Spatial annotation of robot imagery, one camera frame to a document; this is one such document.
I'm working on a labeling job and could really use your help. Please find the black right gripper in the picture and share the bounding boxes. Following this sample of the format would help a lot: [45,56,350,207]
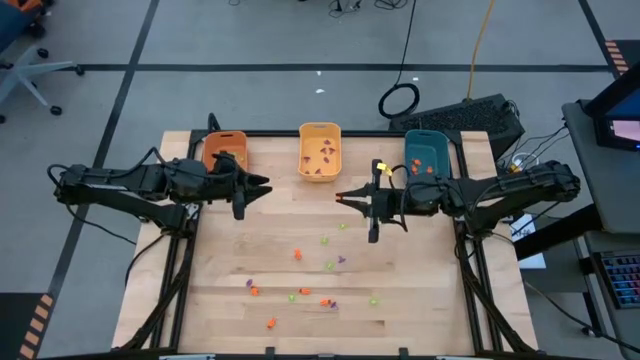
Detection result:
[335,159,406,244]

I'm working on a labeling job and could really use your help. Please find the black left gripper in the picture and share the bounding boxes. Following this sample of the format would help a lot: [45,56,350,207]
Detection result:
[209,152,274,221]

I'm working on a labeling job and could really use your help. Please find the orange plastic bin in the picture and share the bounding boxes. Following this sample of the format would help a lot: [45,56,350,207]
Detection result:
[202,130,250,174]

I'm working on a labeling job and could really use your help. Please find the yellow plastic bin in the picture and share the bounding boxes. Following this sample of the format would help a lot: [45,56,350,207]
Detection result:
[298,122,343,183]

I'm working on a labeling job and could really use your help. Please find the teal plastic bin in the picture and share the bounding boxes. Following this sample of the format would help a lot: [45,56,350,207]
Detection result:
[403,129,451,182]

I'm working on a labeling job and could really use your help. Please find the black keyboard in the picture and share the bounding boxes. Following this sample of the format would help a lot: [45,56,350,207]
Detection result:
[388,93,526,161]

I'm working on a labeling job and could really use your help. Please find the white power strip yellow plugs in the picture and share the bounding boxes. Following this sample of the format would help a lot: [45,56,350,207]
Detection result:
[501,151,541,176]

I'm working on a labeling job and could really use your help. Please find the white paper sheet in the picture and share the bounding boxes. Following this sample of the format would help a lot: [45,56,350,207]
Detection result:
[509,213,549,271]

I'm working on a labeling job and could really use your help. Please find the grey desk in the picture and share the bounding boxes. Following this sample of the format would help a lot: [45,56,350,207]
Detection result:
[560,99,640,236]

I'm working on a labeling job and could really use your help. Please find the grey office chair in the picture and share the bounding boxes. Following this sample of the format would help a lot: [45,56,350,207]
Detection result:
[0,45,86,125]

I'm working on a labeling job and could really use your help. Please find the black monitor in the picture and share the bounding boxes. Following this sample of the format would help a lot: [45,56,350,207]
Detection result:
[583,62,640,152]

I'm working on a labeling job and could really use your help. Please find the black orange striped mat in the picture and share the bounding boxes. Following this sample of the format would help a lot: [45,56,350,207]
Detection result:
[602,38,640,79]
[0,292,55,360]

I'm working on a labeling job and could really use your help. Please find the backlit keyboard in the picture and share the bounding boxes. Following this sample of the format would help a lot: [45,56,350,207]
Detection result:
[597,249,640,310]

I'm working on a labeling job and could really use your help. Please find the grey keyboard tray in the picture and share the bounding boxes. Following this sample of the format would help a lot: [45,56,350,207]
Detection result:
[574,232,640,351]

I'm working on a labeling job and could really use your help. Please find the blue orange chair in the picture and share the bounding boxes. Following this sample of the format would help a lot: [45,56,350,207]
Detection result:
[0,0,55,54]

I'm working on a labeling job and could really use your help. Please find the black coiled cable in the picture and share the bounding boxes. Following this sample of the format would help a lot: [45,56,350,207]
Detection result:
[377,0,421,120]

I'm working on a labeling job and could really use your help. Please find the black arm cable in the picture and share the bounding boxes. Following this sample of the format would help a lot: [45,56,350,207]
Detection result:
[64,202,171,289]

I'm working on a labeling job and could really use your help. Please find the yellow cable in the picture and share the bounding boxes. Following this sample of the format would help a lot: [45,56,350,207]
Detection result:
[465,0,497,101]

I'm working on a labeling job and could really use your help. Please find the black floor cables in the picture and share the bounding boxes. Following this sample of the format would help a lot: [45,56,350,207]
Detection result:
[327,0,414,12]

